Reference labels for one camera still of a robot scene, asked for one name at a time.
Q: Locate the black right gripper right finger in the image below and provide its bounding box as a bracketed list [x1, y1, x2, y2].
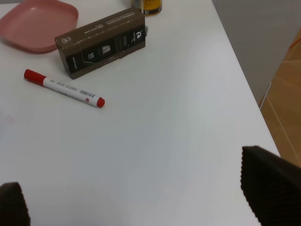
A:
[240, 146, 301, 226]

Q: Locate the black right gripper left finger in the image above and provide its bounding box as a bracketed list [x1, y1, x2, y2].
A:
[0, 182, 31, 226]

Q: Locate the red white marker pen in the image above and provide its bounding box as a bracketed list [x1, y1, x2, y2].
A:
[24, 69, 105, 108]

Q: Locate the cardboard box beside table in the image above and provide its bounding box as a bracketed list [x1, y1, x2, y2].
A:
[260, 32, 301, 167]

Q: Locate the pink square plate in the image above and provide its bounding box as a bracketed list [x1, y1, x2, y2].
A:
[0, 0, 79, 53]

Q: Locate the brown coffee capsule box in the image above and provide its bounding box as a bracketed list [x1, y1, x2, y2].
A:
[55, 8, 147, 80]

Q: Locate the yellow drink can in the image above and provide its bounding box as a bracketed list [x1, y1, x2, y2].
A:
[131, 0, 163, 16]

